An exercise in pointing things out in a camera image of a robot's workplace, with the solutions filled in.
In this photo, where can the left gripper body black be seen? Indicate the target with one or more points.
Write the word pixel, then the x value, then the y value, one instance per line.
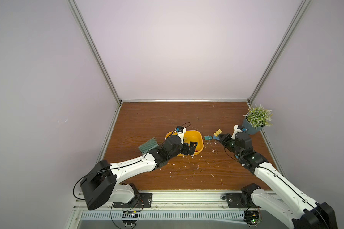
pixel 179 149

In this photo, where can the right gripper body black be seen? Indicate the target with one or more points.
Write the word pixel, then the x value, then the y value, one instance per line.
pixel 223 138

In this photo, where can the yellow plastic storage box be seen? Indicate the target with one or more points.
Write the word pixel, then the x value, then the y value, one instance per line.
pixel 190 136

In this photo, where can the teal binder clip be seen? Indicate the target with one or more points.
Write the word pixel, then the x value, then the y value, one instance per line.
pixel 208 138

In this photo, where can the yellow binder clip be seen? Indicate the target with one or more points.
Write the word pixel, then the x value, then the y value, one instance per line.
pixel 218 132

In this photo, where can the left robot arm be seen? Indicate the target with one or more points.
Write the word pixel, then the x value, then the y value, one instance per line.
pixel 104 182

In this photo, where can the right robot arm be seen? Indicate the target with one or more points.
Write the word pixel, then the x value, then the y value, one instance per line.
pixel 321 216

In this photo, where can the potted green plant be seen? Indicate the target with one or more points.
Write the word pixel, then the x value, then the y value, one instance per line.
pixel 256 119

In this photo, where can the right controller board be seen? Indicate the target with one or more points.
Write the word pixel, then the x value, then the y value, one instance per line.
pixel 252 218

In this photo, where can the controller board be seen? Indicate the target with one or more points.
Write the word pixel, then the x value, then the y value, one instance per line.
pixel 129 219
pixel 252 218

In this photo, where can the left controller board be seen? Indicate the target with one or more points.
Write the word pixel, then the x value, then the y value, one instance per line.
pixel 129 219

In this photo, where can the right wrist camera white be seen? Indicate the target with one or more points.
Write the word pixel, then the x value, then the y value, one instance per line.
pixel 238 129

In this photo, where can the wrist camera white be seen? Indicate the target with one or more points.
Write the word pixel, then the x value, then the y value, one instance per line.
pixel 238 129
pixel 180 131

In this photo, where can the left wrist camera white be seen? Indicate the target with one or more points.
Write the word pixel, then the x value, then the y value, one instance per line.
pixel 180 131

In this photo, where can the aluminium front rail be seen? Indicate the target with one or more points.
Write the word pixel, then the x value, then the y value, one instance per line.
pixel 209 200

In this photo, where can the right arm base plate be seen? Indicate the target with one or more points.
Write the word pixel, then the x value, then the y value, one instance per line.
pixel 238 200

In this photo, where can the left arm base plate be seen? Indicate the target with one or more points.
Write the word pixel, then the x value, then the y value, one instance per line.
pixel 140 201

